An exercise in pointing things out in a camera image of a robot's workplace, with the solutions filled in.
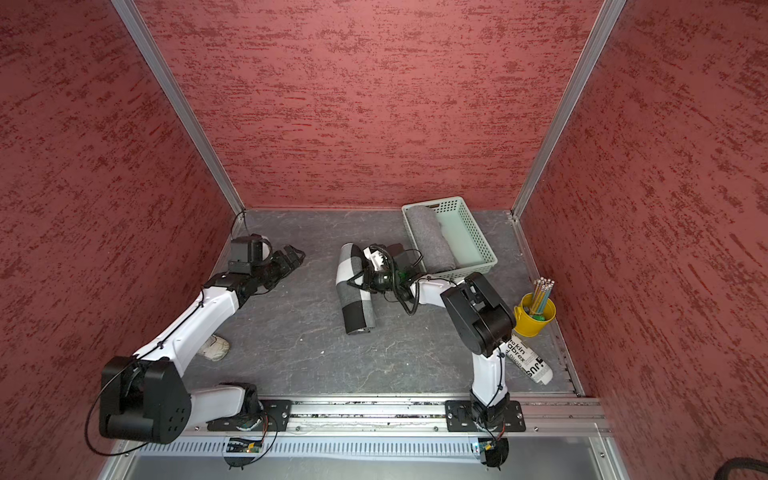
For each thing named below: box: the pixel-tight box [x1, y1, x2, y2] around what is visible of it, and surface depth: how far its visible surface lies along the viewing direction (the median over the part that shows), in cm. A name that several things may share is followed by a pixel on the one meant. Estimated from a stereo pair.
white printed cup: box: [506, 332, 554, 385], surface depth 81 cm
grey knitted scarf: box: [406, 205, 456, 273], surface depth 105 cm
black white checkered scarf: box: [336, 243, 375, 334], surface depth 86 cm
